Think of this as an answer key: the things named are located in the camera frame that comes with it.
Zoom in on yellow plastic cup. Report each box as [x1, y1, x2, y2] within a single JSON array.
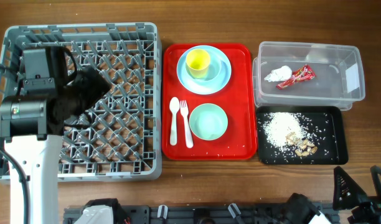
[[186, 48, 211, 79]]

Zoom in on rice and peanut leftovers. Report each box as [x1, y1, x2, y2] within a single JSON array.
[[257, 112, 331, 162]]

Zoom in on clear plastic bin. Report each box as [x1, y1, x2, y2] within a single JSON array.
[[252, 41, 365, 110]]

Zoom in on white plastic fork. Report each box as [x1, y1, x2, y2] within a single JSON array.
[[180, 100, 194, 148]]

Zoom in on white plastic spoon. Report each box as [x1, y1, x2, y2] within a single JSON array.
[[169, 97, 180, 146]]

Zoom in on light blue round plate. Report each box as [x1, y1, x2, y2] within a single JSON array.
[[176, 45, 232, 95]]

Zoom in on red snack wrapper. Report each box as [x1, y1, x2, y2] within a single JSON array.
[[276, 65, 316, 90]]

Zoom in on red plastic serving tray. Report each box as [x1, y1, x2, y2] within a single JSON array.
[[161, 43, 258, 161]]

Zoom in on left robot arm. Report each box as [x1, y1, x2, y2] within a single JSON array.
[[0, 47, 111, 223]]

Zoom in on black plastic tray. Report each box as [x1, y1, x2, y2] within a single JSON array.
[[256, 106, 349, 165]]

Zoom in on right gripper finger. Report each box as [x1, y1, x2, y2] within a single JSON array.
[[369, 165, 381, 198], [332, 166, 367, 210]]

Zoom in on mint green bowl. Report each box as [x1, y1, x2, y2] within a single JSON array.
[[189, 103, 228, 141]]

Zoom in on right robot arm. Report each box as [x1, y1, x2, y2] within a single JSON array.
[[277, 166, 381, 223]]

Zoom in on grey plastic dishwasher rack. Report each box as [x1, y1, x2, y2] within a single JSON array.
[[0, 22, 162, 182]]

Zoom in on white tissue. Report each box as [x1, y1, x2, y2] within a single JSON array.
[[264, 65, 293, 82]]

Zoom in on light blue bowl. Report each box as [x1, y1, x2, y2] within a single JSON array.
[[186, 54, 222, 86]]

